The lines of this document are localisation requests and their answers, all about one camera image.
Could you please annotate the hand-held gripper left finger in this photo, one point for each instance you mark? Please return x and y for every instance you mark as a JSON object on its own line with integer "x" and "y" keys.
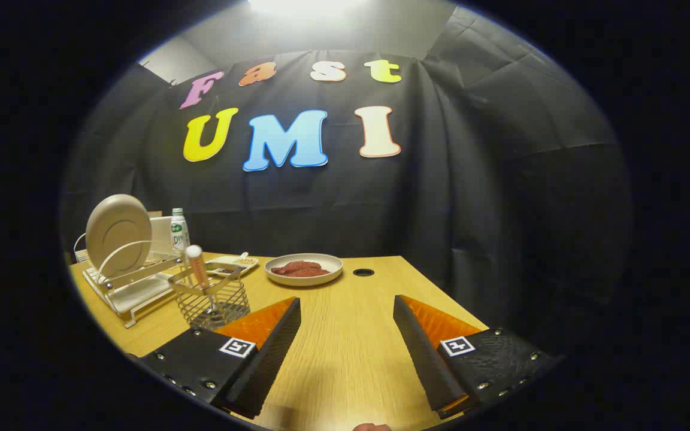
{"x": 273, "y": 353}

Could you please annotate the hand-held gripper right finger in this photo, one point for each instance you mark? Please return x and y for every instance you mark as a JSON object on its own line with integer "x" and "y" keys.
{"x": 420, "y": 353}

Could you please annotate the beige round plate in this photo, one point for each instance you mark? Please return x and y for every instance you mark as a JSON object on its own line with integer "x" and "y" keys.
{"x": 118, "y": 233}

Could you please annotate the beige plate with meat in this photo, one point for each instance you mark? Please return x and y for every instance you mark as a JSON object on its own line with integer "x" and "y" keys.
{"x": 303, "y": 280}

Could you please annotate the white divided dish with beans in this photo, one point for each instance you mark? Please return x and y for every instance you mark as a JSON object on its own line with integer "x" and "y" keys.
{"x": 231, "y": 261}

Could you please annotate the red meat slice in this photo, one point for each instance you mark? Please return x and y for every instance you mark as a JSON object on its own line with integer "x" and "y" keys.
{"x": 315, "y": 272}
{"x": 294, "y": 266}

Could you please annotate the black backdrop cloth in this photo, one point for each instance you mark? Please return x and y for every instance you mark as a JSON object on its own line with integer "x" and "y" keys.
{"x": 441, "y": 209}

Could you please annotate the white drip tray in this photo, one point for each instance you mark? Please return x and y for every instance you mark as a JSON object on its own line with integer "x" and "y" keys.
{"x": 135, "y": 296}

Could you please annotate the white plastic bottle green label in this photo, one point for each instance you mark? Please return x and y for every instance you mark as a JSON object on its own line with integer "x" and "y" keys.
{"x": 178, "y": 236}

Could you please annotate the white toaster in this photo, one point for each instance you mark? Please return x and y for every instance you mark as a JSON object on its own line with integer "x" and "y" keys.
{"x": 160, "y": 236}

